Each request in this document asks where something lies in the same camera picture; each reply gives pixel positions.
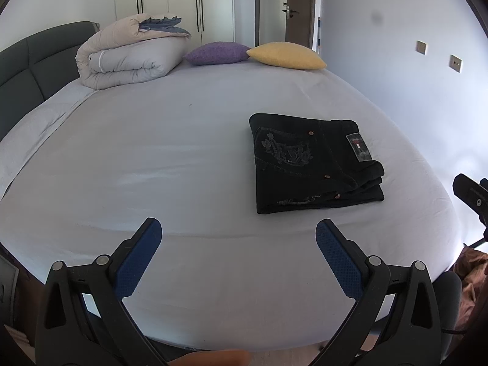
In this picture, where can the grey padded headboard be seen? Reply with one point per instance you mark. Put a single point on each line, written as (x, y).
(23, 72)

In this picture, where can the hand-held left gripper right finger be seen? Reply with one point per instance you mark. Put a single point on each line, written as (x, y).
(339, 263)

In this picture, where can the folded beige duvet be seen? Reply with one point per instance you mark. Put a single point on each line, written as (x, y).
(125, 57)

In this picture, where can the purple pillow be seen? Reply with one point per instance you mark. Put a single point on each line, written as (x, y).
(217, 53)

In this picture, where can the bed with white sheet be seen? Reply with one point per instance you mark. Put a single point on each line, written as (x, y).
(171, 160)

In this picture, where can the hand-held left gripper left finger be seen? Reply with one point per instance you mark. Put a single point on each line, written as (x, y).
(141, 259)

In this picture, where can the black pants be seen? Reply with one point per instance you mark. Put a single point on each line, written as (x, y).
(305, 160)

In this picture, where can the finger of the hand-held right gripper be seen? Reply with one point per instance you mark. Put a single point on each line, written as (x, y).
(471, 194)

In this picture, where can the yellow pillow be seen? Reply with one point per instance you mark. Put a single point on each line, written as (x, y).
(286, 55)

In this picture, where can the brown cloth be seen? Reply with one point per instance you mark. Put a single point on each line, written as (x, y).
(474, 286)

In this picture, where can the white wardrobe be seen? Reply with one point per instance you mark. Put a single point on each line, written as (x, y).
(179, 3)

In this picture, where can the metal wall switch plate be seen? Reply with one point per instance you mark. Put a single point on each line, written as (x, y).
(455, 63)
(421, 47)

